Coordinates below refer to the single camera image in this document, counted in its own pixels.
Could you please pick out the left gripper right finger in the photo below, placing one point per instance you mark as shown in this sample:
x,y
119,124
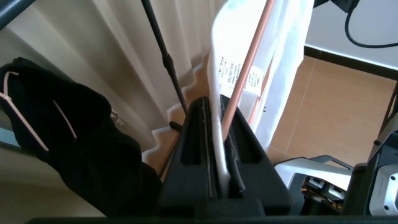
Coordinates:
x,y
258,180

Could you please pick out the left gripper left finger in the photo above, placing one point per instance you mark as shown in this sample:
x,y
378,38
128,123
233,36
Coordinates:
x,y
186,180

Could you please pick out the black clothes rack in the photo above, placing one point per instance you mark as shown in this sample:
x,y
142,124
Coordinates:
x,y
168,62

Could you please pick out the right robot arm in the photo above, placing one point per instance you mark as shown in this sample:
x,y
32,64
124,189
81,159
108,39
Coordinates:
x,y
342,3

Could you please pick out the beige curtain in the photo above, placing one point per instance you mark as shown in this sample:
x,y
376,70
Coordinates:
x,y
109,62

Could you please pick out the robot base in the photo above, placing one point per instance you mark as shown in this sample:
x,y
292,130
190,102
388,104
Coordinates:
x,y
335,186

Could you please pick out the white garment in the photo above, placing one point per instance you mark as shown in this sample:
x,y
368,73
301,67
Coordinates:
x,y
280,62

